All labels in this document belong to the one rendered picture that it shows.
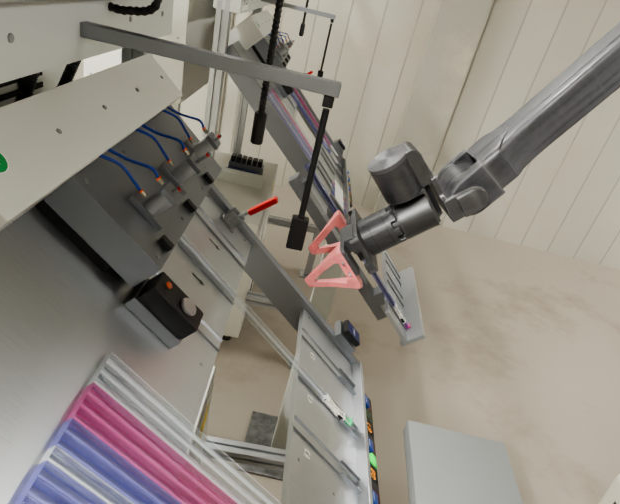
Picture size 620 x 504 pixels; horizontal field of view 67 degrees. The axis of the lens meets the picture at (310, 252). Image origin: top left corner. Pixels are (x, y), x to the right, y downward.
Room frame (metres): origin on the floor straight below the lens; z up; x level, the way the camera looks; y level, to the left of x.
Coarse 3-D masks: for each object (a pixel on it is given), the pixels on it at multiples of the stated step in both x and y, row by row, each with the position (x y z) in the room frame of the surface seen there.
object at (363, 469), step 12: (360, 372) 0.79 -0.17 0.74; (360, 384) 0.76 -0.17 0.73; (360, 396) 0.72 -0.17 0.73; (360, 408) 0.69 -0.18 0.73; (360, 420) 0.66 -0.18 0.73; (360, 432) 0.63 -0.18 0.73; (360, 444) 0.61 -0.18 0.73; (360, 456) 0.58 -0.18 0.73; (360, 468) 0.56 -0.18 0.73; (360, 480) 0.54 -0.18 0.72
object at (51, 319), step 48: (0, 240) 0.36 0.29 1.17; (48, 240) 0.41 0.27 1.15; (192, 240) 0.64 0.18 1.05; (240, 240) 0.78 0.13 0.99; (0, 288) 0.32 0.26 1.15; (48, 288) 0.36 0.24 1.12; (96, 288) 0.41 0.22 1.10; (192, 288) 0.55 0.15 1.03; (0, 336) 0.28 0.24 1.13; (48, 336) 0.32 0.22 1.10; (96, 336) 0.36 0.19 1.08; (144, 336) 0.41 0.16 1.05; (192, 336) 0.47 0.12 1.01; (0, 384) 0.25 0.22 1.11; (48, 384) 0.28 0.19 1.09; (192, 384) 0.41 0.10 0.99; (0, 432) 0.22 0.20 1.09; (48, 432) 0.25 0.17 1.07; (0, 480) 0.20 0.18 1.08
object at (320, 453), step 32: (320, 352) 0.74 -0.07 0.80; (320, 384) 0.66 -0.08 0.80; (352, 384) 0.76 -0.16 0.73; (320, 416) 0.58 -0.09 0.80; (352, 416) 0.67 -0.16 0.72; (288, 448) 0.47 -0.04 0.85; (320, 448) 0.52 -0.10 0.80; (352, 448) 0.59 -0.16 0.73; (288, 480) 0.41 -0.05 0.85; (320, 480) 0.46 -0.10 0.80; (352, 480) 0.53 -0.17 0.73
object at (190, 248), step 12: (180, 240) 0.60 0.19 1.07; (192, 252) 0.60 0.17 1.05; (204, 264) 0.60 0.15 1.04; (216, 276) 0.60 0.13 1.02; (228, 288) 0.61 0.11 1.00; (240, 300) 0.61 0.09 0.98; (252, 312) 0.62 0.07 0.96; (252, 324) 0.61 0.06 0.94; (264, 324) 0.62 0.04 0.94; (264, 336) 0.61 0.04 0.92; (276, 348) 0.61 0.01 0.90; (288, 360) 0.61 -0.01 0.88; (300, 372) 0.62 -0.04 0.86; (312, 384) 0.62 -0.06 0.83; (324, 396) 0.62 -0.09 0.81; (348, 420) 0.63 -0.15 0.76
